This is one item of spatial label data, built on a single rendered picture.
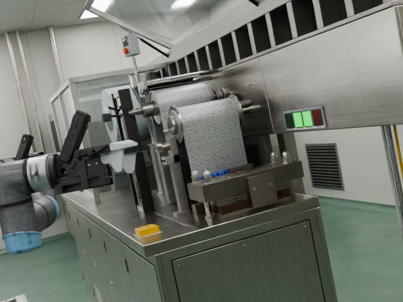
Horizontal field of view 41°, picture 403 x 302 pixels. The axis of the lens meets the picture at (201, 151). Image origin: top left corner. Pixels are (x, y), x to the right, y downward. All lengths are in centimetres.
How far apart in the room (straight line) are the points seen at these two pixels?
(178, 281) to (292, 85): 77
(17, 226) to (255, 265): 95
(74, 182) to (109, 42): 667
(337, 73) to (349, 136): 405
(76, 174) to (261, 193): 91
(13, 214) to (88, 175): 18
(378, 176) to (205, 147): 359
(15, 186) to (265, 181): 100
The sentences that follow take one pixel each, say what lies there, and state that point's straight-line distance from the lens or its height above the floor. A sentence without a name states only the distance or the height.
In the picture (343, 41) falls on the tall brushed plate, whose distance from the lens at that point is 163.
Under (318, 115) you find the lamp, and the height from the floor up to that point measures 119.
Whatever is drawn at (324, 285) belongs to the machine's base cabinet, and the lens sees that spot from 205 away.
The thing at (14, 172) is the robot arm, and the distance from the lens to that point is 117.
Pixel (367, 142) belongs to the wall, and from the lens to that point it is 549.
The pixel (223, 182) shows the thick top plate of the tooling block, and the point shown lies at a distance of 187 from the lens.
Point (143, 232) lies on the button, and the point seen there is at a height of 91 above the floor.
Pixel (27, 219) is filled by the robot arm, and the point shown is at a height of 113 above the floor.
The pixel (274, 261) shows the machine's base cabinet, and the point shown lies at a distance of 193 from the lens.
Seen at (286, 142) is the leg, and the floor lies 108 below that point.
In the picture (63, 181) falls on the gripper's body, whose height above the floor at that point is 119.
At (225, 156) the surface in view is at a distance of 209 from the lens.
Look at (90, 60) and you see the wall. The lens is 768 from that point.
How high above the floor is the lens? 127
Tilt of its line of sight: 4 degrees down
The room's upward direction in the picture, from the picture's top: 12 degrees counter-clockwise
